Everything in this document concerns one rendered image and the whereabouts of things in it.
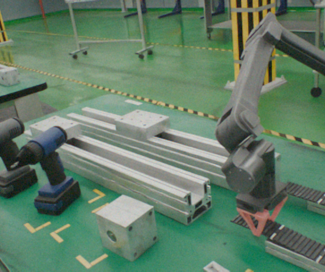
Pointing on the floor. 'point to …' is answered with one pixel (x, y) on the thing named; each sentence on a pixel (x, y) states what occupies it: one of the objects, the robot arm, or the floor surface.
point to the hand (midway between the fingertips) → (262, 225)
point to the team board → (108, 41)
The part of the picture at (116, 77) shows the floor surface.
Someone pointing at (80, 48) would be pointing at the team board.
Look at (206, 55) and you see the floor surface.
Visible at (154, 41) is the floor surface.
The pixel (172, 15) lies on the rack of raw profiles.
